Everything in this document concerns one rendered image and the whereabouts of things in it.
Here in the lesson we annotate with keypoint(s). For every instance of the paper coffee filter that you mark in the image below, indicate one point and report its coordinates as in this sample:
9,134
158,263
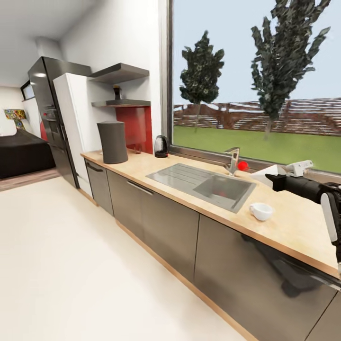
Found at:
260,175

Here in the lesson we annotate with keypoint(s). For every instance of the coffee cup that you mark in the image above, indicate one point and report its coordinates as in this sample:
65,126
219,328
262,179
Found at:
261,211

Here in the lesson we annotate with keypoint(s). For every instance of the electric kettle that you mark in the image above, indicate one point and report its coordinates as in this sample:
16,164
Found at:
162,146

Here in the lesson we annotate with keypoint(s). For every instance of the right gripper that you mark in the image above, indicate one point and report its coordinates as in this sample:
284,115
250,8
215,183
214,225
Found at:
292,184

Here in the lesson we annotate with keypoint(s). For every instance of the bottle of coffee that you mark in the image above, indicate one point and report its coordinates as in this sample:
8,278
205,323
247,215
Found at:
117,92

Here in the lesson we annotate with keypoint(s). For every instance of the shelf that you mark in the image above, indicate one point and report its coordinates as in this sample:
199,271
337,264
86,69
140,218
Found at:
117,74
121,103

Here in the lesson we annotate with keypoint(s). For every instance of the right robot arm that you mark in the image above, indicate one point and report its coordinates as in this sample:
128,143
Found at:
328,194

